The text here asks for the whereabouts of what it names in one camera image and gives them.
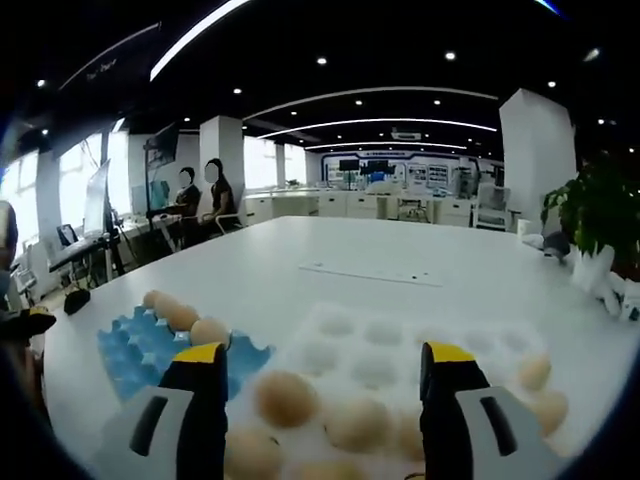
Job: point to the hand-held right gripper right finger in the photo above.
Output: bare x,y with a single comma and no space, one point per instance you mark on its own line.
460,430

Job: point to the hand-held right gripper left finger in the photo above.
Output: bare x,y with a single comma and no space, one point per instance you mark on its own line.
185,430

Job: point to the blue egg tray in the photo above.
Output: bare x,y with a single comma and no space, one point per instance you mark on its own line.
140,350

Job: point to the smooth brown egg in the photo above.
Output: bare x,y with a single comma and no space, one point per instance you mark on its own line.
180,315
156,299
210,332

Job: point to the cluster of brown eggs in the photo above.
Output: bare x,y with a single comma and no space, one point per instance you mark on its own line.
287,400

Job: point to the white foam egg holder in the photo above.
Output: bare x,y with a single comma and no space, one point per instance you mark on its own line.
385,350

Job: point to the black cloth pouch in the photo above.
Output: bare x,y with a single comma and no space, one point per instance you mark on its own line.
77,301

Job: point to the person's own upper body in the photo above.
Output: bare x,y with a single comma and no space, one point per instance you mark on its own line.
15,400

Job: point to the black desk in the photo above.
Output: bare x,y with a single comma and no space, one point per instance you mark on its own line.
80,249

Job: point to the large curved monitor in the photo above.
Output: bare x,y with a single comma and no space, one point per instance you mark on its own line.
96,200

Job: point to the white crumpled paper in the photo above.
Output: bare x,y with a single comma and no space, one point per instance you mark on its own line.
612,297

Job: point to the grey bag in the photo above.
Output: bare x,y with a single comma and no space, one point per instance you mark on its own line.
556,245

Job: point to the white blue paper cup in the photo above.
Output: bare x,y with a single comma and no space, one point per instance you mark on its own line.
631,310

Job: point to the black screen on stand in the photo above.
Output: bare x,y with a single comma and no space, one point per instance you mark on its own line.
162,145

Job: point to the white mesh office chair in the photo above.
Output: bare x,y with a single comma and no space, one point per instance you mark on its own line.
492,210

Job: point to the row of white cabinets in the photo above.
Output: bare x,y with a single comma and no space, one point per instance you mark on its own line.
350,202

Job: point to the green leafy plant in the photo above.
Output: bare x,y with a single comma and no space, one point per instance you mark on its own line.
600,210

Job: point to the black hanging display panel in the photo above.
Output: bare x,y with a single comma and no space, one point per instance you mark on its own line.
110,62

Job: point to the long curved ceiling light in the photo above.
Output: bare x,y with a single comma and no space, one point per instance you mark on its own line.
165,65

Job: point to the ceiling air conditioner vent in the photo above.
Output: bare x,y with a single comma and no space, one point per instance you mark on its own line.
407,134

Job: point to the group of round ceiling spotlights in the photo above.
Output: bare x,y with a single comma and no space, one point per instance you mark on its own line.
450,55

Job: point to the blue lit display wall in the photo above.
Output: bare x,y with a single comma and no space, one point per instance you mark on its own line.
435,172

